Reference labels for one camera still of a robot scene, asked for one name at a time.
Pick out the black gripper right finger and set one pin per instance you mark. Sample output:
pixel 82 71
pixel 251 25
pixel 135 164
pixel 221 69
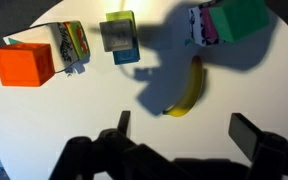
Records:
pixel 245 135

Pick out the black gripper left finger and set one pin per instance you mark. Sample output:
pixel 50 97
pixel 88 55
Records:
pixel 124 123

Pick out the gray block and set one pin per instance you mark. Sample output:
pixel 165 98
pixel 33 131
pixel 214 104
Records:
pixel 117 35

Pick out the yellow-green block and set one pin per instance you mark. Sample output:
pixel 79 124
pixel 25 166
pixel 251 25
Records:
pixel 120 15

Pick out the green block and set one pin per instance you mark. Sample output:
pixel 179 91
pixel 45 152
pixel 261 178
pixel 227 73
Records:
pixel 240 20

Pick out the orange block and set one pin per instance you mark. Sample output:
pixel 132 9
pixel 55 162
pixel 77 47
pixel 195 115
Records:
pixel 22 65

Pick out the white blue patterned block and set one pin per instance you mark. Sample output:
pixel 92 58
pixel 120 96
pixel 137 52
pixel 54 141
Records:
pixel 194 28

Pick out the yellow banana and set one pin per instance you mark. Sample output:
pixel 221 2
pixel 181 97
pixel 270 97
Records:
pixel 190 90

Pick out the multicolour printed cube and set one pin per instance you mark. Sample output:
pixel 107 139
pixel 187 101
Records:
pixel 79 38

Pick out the white cube with black print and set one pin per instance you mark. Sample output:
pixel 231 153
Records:
pixel 62 46

